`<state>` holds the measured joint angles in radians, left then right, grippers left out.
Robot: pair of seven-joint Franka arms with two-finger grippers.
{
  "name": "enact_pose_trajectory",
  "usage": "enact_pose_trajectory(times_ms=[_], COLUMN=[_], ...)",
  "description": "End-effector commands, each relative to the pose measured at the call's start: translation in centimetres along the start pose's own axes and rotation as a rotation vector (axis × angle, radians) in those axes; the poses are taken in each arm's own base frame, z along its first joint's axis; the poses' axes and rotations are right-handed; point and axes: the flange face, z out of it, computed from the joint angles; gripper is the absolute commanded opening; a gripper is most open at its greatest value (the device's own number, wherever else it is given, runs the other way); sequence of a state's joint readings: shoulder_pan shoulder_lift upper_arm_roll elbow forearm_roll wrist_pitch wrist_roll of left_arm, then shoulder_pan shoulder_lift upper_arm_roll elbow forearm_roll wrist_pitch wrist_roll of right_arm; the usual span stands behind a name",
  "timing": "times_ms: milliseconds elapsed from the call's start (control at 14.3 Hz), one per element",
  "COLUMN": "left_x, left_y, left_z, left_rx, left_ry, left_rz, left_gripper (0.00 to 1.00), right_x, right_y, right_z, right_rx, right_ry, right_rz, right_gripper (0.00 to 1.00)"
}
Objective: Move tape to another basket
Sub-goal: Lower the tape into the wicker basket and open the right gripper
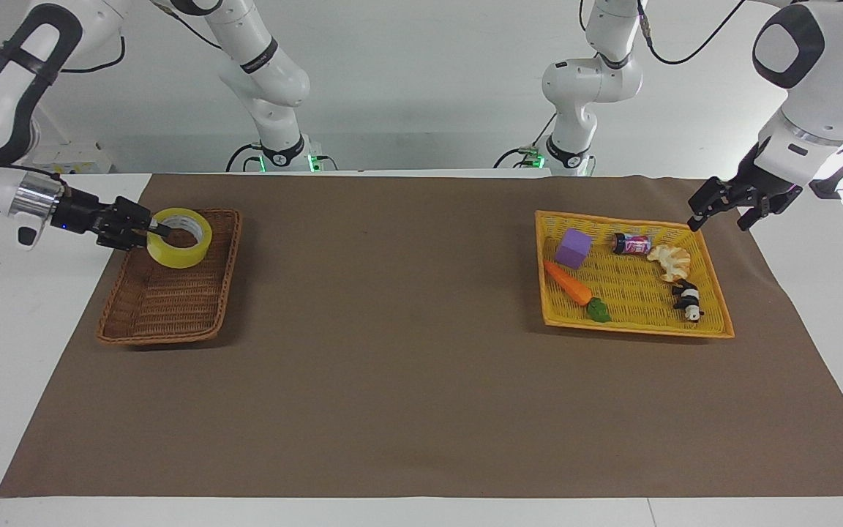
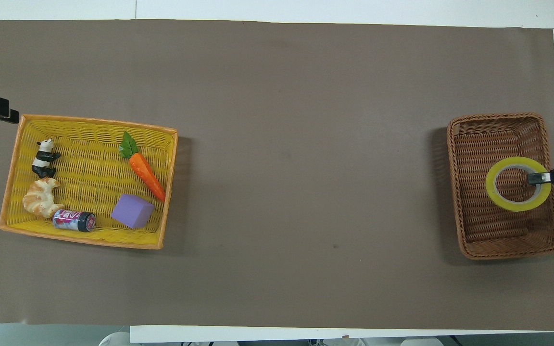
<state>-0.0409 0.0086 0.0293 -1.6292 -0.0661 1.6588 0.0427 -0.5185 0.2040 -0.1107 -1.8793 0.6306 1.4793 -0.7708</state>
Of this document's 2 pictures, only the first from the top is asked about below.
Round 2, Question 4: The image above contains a yellow woven basket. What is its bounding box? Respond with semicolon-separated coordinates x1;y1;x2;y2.
535;210;735;339

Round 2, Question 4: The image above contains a cream shell-shaped toy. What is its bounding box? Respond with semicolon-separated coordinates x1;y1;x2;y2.
646;244;692;283

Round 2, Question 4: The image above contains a white power strip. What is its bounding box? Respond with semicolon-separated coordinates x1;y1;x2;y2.
30;143;113;174

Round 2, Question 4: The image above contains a toy carrot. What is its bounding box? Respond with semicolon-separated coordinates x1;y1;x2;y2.
544;260;612;324

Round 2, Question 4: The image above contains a toy panda figure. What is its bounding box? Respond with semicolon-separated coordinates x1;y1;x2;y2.
671;279;705;324

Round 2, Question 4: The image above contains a purple cube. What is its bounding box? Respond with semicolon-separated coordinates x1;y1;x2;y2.
555;228;594;270

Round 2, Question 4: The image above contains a small drink can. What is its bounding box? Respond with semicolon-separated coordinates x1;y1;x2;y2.
611;232;653;256

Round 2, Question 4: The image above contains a black cable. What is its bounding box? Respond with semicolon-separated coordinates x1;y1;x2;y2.
226;143;261;173
637;0;748;66
61;35;127;74
493;149;541;169
149;0;225;51

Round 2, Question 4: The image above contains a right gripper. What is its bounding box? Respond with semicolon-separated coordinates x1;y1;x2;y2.
50;187;173;252

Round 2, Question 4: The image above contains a yellow tape roll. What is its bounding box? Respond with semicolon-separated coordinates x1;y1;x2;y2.
146;208;213;269

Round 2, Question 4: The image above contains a brown wicker basket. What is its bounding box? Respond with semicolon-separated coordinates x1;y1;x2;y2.
97;208;242;346

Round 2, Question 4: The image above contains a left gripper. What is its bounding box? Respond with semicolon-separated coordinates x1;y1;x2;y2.
687;141;804;232

